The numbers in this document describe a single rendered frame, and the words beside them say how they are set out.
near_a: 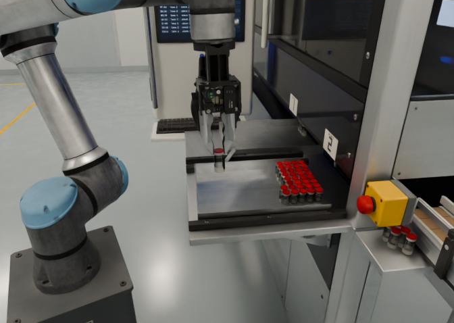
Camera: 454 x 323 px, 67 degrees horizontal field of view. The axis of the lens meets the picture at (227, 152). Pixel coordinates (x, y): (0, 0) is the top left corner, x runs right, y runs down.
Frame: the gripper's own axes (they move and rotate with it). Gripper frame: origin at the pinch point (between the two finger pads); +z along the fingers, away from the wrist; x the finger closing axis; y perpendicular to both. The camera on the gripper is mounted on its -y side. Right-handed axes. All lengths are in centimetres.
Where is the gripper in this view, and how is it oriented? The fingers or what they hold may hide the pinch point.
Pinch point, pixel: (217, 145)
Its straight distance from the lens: 68.1
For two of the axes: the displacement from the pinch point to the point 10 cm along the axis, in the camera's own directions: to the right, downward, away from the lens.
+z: 0.4, 9.2, 3.9
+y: 1.6, 3.8, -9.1
